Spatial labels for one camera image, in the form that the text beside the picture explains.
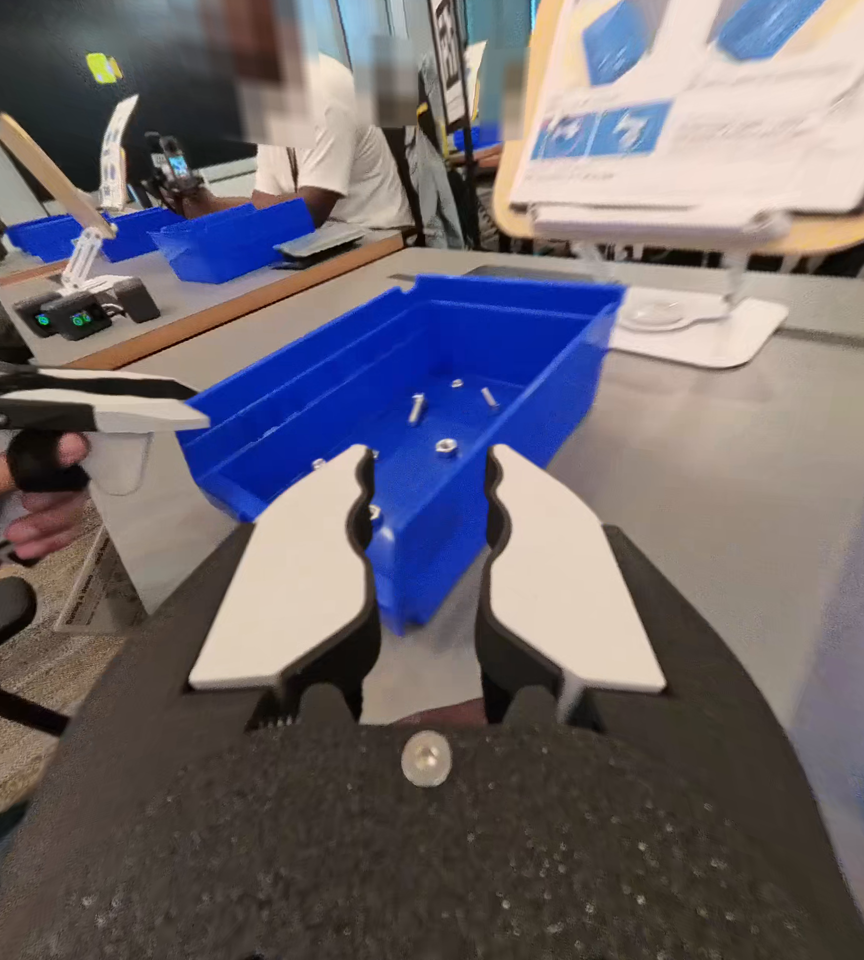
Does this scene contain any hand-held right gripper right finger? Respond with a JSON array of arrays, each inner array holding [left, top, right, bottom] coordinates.
[[475, 444, 668, 727]]

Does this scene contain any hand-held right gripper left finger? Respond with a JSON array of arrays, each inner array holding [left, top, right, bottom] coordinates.
[[188, 444, 382, 725]]

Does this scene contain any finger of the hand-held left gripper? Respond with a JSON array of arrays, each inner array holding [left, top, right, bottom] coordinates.
[[0, 388, 213, 498], [27, 366, 201, 401]]

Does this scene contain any person's left hand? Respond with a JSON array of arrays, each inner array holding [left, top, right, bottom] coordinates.
[[0, 433, 96, 601]]

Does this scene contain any black device with green lights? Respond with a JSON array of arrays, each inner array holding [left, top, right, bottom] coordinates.
[[13, 276, 162, 340]]

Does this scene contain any document stand with black board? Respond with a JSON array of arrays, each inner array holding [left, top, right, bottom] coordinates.
[[0, 60, 133, 301]]

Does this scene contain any white sheet with yellow mark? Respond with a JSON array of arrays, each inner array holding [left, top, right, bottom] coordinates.
[[85, 51, 141, 213]]

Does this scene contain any white document stand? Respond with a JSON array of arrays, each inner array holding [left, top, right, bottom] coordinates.
[[533, 202, 792, 369]]

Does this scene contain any hanging denim jacket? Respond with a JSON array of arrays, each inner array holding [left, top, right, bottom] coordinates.
[[383, 71, 478, 249]]

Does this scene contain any black display screen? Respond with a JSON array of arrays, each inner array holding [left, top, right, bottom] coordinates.
[[0, 0, 261, 200]]

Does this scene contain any printed instruction sheet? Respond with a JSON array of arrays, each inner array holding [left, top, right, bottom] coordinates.
[[510, 0, 864, 215]]

